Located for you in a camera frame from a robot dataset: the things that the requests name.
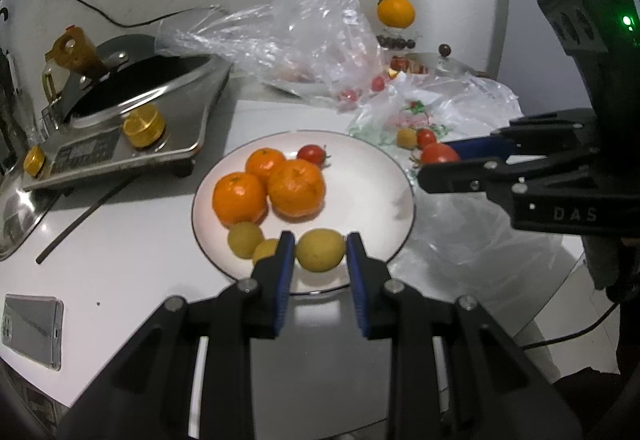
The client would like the large orange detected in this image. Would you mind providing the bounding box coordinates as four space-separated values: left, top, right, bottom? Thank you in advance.
267 159 327 222

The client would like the silver smartphone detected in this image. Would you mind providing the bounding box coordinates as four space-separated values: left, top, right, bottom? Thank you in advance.
0 294 66 371

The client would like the orange with green stem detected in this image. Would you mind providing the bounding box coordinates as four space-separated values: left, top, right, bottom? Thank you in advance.
376 0 417 30

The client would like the white plate with dark rim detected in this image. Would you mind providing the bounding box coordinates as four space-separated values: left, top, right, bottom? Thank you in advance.
191 130 417 297

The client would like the pile of cut fruit scraps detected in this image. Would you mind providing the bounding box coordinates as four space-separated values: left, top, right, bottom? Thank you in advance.
387 54 431 75

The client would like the clear plastic bag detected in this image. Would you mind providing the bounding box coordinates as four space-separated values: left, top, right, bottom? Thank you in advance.
154 0 388 113

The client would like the black pan with wooden handle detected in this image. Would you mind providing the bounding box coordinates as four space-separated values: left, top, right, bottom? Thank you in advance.
44 26 213 126

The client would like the gold cooker knob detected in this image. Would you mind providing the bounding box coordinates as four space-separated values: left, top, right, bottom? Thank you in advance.
22 146 47 178
122 104 166 148

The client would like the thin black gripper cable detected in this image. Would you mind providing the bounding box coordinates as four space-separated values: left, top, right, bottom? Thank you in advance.
520 300 623 351

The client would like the steel pot lid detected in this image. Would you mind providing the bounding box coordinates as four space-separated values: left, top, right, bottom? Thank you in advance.
0 167 58 262

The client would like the black chopstick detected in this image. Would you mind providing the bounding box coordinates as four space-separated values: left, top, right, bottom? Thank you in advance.
35 177 136 265

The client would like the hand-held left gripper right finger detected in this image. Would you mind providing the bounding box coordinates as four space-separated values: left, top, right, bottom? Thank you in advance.
346 231 583 440

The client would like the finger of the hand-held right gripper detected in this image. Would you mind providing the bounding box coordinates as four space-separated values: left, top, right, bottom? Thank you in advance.
416 153 597 217
444 108 598 161

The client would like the green printed plastic bag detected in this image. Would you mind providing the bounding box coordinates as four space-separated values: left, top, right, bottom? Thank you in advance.
345 70 571 326

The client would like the steel induction cooker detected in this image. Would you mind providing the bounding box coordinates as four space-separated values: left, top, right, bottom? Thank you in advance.
22 33 233 191

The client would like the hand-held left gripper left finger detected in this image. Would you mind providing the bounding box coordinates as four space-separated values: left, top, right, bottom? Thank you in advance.
57 230 297 440

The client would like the clear box of dark fruits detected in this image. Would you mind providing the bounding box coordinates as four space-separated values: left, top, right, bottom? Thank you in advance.
375 33 418 50

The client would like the small orange mandarin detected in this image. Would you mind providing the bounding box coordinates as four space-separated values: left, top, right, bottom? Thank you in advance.
245 147 287 183
212 173 268 227

